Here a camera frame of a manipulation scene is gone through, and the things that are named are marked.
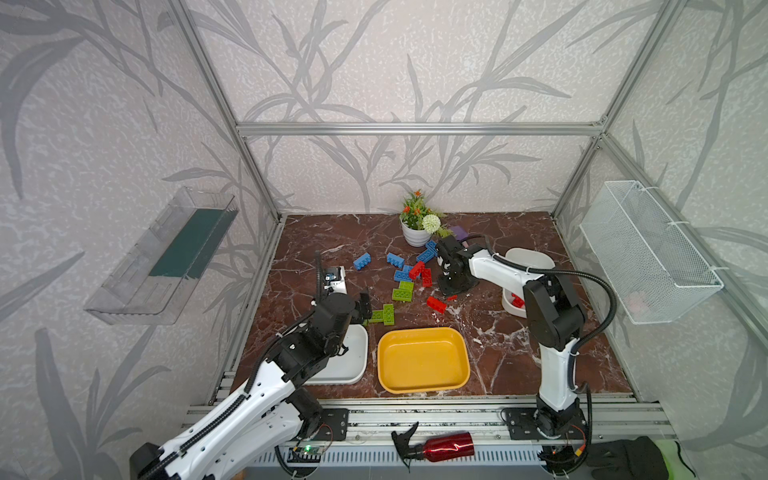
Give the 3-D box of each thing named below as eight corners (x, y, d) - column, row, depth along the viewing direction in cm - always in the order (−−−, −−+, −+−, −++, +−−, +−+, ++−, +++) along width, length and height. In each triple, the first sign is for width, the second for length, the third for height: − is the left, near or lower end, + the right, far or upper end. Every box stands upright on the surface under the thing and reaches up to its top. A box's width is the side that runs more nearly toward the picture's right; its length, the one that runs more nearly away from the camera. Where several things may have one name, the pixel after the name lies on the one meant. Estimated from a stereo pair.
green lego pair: (392, 301, 98) (392, 298, 97) (392, 284, 102) (392, 281, 101) (414, 301, 98) (414, 298, 97) (414, 284, 102) (414, 281, 101)
